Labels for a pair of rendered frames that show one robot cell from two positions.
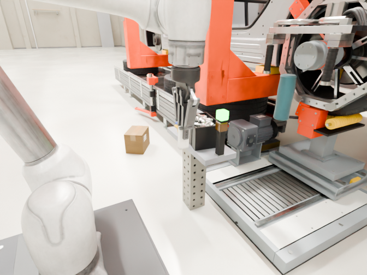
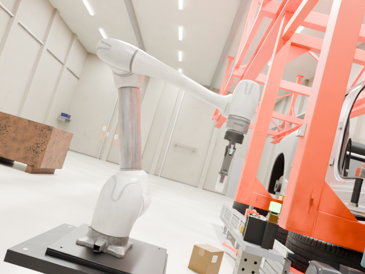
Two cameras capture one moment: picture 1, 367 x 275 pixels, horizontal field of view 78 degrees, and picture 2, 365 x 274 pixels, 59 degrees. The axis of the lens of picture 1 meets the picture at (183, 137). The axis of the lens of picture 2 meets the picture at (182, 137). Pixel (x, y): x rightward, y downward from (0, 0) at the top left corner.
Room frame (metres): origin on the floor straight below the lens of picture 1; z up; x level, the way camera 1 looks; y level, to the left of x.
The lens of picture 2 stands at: (-0.58, -0.44, 0.67)
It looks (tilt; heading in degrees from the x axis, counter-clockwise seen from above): 6 degrees up; 29
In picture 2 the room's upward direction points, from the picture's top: 16 degrees clockwise
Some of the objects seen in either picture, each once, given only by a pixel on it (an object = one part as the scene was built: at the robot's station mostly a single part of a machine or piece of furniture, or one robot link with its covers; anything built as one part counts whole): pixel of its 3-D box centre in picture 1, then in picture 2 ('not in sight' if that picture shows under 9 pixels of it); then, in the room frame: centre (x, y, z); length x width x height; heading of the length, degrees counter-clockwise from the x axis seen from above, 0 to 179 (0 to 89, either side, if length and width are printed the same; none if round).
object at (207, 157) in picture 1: (197, 141); (253, 243); (1.09, -0.07, 0.44); 0.43 x 0.17 x 0.03; 26
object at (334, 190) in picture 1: (315, 166); not in sight; (1.33, -0.90, 0.13); 0.50 x 0.36 x 0.10; 26
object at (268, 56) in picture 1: (268, 58); (356, 191); (1.30, -0.46, 0.83); 0.04 x 0.04 x 0.16
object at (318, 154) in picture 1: (323, 141); not in sight; (1.33, -0.90, 0.32); 0.40 x 0.30 x 0.28; 26
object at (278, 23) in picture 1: (302, 15); not in sight; (1.29, -0.59, 1.03); 0.19 x 0.18 x 0.11; 116
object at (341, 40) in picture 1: (340, 40); not in sight; (1.01, -0.64, 0.93); 0.09 x 0.05 x 0.05; 116
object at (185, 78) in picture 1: (185, 83); (232, 143); (0.60, 0.00, 0.83); 0.08 x 0.07 x 0.09; 24
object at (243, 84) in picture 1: (250, 72); (354, 218); (1.69, -0.49, 0.69); 0.52 x 0.17 x 0.35; 116
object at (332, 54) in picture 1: (329, 65); not in sight; (0.99, -0.61, 0.83); 0.04 x 0.04 x 0.16
